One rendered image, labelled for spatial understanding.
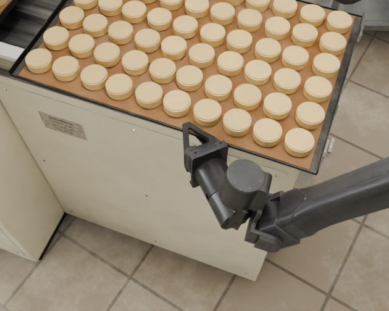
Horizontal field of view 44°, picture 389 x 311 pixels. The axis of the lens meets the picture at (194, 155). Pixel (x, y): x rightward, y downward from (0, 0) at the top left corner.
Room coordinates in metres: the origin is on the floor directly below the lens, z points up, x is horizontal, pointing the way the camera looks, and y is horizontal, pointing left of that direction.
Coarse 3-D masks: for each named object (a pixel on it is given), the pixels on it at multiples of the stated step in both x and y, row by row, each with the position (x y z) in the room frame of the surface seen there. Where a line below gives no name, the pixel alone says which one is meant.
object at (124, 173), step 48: (48, 0) 0.87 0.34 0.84; (0, 96) 0.66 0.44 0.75; (48, 96) 0.61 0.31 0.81; (48, 144) 0.63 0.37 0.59; (96, 144) 0.58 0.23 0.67; (144, 144) 0.54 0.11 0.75; (192, 144) 0.50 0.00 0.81; (96, 192) 0.60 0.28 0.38; (144, 192) 0.54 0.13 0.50; (192, 192) 0.50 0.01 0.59; (144, 240) 0.56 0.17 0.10; (192, 240) 0.50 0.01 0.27; (240, 240) 0.45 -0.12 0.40
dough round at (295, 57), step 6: (288, 48) 0.64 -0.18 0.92; (294, 48) 0.64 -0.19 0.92; (300, 48) 0.64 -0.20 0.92; (288, 54) 0.63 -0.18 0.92; (294, 54) 0.63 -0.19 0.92; (300, 54) 0.63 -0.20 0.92; (306, 54) 0.63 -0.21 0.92; (282, 60) 0.62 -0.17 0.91; (288, 60) 0.61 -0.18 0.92; (294, 60) 0.61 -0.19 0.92; (300, 60) 0.61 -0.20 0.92; (306, 60) 0.61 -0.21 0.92; (288, 66) 0.61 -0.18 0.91; (294, 66) 0.60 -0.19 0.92; (300, 66) 0.61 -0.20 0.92
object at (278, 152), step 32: (128, 0) 0.80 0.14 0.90; (160, 32) 0.71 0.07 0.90; (256, 32) 0.71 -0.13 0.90; (320, 32) 0.71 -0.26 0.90; (96, 96) 0.54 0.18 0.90; (192, 96) 0.54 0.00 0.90; (288, 96) 0.54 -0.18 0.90; (288, 128) 0.47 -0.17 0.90; (320, 128) 0.47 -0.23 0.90; (288, 160) 0.41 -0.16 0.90
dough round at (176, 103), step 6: (174, 90) 0.54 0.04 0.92; (180, 90) 0.54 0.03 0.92; (168, 96) 0.53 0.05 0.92; (174, 96) 0.53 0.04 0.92; (180, 96) 0.53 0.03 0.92; (186, 96) 0.53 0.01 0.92; (168, 102) 0.51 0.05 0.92; (174, 102) 0.51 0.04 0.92; (180, 102) 0.51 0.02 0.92; (186, 102) 0.51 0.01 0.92; (168, 108) 0.50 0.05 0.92; (174, 108) 0.50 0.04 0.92; (180, 108) 0.50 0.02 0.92; (186, 108) 0.50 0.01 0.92; (168, 114) 0.50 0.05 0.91; (174, 114) 0.50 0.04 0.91; (180, 114) 0.50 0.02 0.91
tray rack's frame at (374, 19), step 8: (320, 0) 1.66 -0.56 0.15; (328, 0) 1.65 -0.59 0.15; (368, 0) 1.65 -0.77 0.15; (376, 0) 1.65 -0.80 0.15; (384, 0) 1.65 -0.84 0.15; (344, 8) 1.60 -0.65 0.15; (352, 8) 1.60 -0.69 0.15; (360, 8) 1.60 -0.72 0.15; (368, 8) 1.60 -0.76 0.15; (376, 8) 1.60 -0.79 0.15; (384, 8) 1.60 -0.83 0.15; (368, 16) 1.56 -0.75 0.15; (376, 16) 1.56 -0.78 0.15; (384, 16) 1.56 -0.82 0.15; (368, 24) 1.51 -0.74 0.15; (376, 24) 1.51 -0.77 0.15; (384, 24) 1.51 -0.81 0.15
